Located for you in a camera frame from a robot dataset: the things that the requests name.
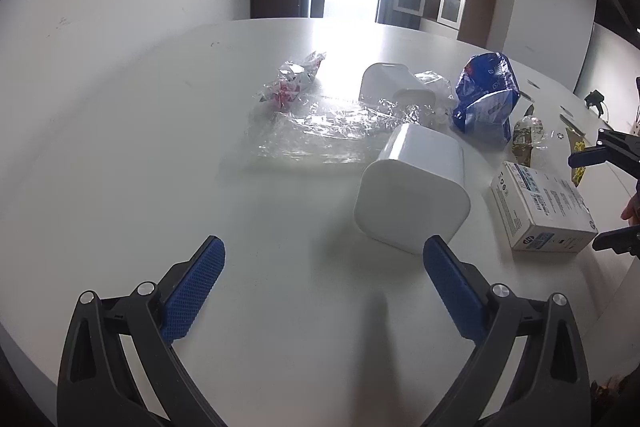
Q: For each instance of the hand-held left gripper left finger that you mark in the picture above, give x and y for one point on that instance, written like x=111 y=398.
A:
x=192 y=287

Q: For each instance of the red and white crumpled wrapper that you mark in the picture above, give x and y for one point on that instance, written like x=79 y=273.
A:
x=292 y=82

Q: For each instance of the small white plastic container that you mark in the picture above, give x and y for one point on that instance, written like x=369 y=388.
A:
x=385 y=82

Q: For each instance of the small clear plastic bag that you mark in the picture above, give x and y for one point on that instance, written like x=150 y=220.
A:
x=437 y=94

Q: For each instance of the white cardboard box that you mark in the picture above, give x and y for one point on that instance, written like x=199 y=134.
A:
x=542 y=207

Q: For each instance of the person's right hand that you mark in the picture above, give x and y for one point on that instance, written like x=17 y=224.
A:
x=632 y=209

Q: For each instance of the blue snack bag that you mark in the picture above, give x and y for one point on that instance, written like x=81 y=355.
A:
x=487 y=102

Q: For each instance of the large white plastic container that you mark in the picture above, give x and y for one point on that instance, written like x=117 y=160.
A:
x=412 y=192

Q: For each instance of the clear plastic wrap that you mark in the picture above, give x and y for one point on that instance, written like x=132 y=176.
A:
x=325 y=127

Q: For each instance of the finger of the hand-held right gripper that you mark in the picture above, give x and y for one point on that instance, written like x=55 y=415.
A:
x=622 y=241
x=617 y=149

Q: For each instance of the yellow wrapper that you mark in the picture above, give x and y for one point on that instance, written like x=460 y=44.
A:
x=575 y=144

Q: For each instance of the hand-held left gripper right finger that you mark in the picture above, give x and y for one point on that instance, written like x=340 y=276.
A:
x=452 y=287

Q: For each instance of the green and yellow packet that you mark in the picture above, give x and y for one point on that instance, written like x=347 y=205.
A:
x=527 y=134

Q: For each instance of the small black device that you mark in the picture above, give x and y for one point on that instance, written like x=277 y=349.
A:
x=595 y=99

